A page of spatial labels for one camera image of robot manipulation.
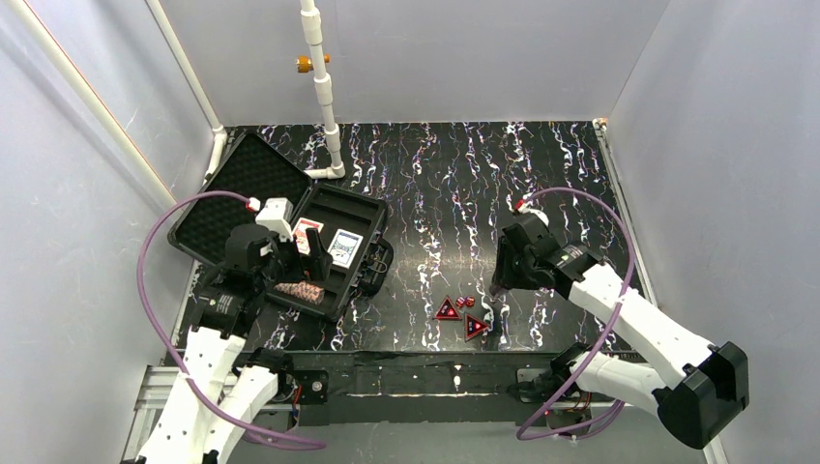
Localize red triangular button left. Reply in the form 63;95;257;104
434;296;461;321

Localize red triangular button right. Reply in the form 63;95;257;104
465;314;490;341

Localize red dice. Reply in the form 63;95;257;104
455;296;476;307

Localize orange blue chip row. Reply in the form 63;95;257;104
274;281;325;305

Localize black poker set case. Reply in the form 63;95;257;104
168;132;394;321

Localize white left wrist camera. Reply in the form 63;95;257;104
248;197;293;242

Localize red playing card deck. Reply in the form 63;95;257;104
292;217;324;255

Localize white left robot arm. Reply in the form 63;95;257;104
130;223;327;463

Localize blue playing card deck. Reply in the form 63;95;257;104
328;229;364;269

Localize orange valve knob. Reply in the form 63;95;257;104
295;55;314;73

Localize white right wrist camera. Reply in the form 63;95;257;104
513;199;549;227

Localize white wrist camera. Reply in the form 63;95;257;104
248;197;293;242
513;199;549;227

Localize red triangular button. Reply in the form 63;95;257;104
465;314;490;341
434;296;461;321

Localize white PVC pipe stand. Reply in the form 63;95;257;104
300;0;346;180

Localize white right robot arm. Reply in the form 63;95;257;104
491;213;749;450

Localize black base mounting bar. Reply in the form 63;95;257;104
162;348;616;427

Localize white corner pipe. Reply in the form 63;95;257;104
145;0;228;186

